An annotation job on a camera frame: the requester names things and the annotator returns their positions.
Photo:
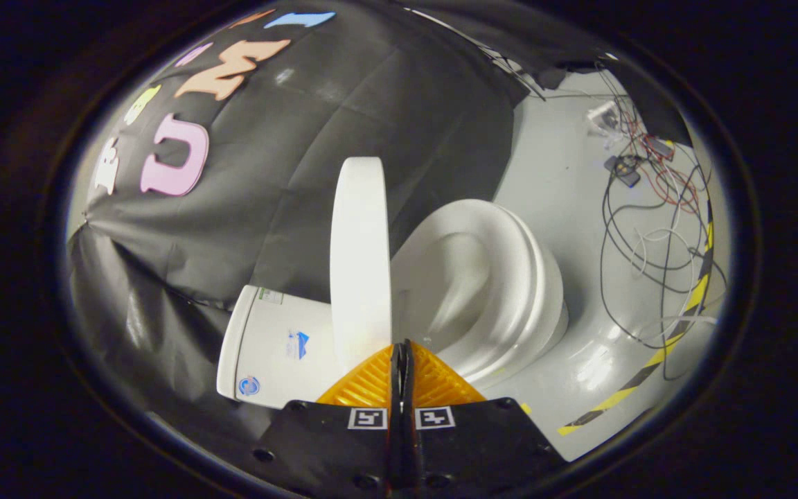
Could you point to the black backdrop cloth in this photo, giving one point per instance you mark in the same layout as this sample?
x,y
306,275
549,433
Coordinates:
x,y
302,173

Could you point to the white toilet lid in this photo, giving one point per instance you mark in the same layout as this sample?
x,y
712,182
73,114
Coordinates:
x,y
361,263

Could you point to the white toilet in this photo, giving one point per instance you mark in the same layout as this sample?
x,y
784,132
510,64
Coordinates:
x,y
503,277

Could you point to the small dark electronic device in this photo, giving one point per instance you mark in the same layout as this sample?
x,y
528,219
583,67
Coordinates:
x,y
622,171

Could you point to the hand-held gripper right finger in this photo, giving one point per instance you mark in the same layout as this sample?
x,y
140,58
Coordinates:
x,y
482,450

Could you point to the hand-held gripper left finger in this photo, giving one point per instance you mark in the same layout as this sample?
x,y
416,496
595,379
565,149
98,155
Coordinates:
x,y
330,450

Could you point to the yellow black floor tape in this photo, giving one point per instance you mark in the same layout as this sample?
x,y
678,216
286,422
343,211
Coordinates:
x,y
690,305

